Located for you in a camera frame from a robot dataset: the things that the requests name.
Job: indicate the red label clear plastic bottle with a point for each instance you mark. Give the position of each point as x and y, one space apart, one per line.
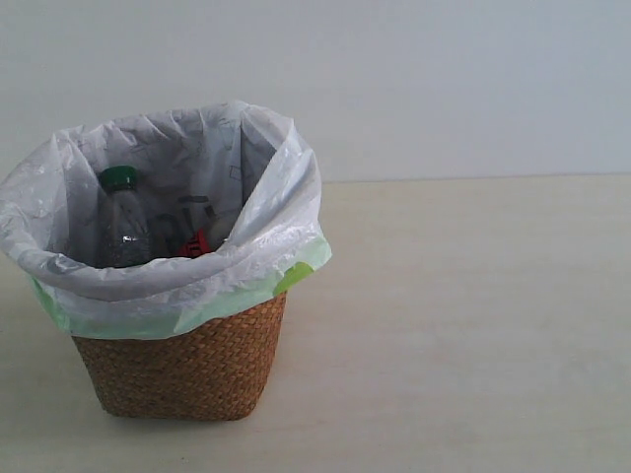
205 240

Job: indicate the woven wicker waste basket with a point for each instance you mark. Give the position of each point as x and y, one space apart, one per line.
216 372

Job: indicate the green label clear water bottle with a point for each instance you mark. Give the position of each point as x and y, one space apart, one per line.
124 236

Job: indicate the white green plastic bin liner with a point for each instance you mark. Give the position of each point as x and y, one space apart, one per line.
237 164

